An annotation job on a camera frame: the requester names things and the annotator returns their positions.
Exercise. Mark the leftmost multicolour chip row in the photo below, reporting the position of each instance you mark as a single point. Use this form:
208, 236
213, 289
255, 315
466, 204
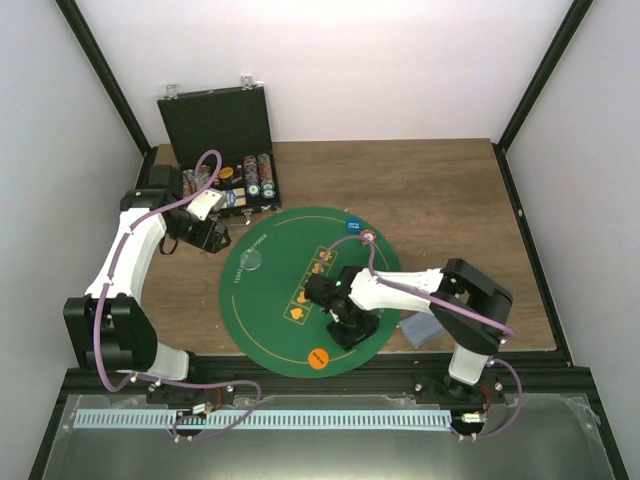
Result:
189, 183

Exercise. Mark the purple green chip row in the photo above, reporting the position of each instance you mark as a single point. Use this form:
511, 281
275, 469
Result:
251, 175

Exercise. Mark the light blue slotted ruler strip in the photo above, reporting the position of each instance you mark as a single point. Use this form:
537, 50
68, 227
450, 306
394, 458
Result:
158, 419

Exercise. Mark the orange blue chip row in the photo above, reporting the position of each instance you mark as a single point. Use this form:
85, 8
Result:
202, 176

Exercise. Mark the black enclosure frame post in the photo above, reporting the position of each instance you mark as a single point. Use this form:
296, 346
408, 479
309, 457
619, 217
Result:
89, 45
562, 38

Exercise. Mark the blue round button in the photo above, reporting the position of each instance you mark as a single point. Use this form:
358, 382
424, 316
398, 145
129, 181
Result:
353, 225

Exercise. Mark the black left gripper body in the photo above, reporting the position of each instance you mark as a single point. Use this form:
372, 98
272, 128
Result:
201, 239

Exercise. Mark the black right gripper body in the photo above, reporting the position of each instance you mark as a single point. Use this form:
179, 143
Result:
353, 329

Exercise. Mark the brown green chip row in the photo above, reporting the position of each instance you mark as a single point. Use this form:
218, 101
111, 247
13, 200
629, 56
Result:
267, 182

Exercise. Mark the blue texas holdem card deck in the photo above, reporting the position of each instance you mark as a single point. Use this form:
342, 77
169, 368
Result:
234, 198

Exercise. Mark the black poker set case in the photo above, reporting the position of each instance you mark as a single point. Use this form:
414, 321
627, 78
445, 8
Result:
235, 122

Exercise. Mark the blue patterned card deck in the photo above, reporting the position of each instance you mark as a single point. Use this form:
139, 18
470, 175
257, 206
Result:
421, 328

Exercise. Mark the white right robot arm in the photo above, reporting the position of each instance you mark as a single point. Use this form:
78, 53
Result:
472, 308

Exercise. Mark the black enclosure frame post left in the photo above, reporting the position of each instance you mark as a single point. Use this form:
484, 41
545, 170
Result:
89, 45

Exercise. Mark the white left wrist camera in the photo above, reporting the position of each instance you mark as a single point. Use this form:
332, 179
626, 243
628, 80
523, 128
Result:
208, 201

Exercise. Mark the black enclosure frame post right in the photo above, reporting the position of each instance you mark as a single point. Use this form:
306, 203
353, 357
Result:
562, 38

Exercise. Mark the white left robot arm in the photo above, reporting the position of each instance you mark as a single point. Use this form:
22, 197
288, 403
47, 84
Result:
107, 326

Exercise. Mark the clear acrylic dealer button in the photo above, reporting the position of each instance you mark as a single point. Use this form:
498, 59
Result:
251, 259

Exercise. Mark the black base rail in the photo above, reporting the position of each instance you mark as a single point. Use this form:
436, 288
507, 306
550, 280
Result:
421, 376

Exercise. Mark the orange big blind button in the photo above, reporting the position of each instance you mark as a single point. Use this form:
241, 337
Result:
226, 173

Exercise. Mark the orange small blind button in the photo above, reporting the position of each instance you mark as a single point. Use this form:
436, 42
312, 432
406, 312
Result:
318, 359

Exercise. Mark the round green poker mat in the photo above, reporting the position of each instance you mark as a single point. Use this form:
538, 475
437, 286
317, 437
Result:
265, 310

